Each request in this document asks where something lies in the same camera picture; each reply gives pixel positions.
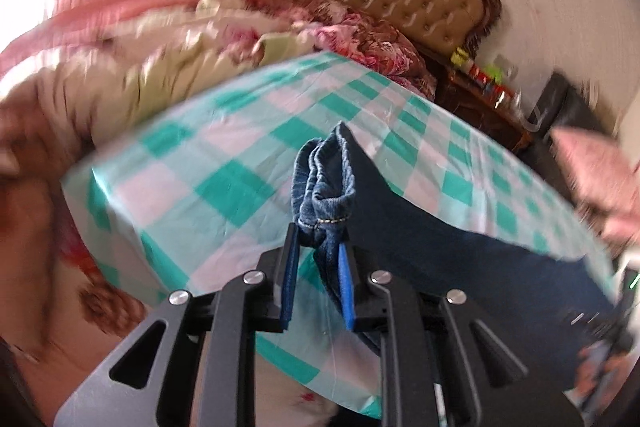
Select teal white checked cloth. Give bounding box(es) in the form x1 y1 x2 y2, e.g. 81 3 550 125
60 52 618 420

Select floral quilt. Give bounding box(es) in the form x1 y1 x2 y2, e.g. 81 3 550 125
0 0 441 427

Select blue denim pants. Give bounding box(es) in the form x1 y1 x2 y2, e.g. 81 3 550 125
290 121 618 400

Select white charger with cable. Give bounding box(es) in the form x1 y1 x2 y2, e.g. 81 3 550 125
522 104 548 135

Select dark wooden nightstand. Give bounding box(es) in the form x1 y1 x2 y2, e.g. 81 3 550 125
435 49 533 152

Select large pink floral pillow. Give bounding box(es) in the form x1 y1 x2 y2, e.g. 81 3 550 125
550 127 640 248

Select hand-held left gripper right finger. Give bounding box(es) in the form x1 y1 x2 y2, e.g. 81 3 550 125
337 242 586 427

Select black leather armchair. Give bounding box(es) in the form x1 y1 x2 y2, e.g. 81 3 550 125
520 72 618 158

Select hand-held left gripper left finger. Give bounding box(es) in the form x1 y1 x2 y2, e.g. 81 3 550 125
52 222 301 427

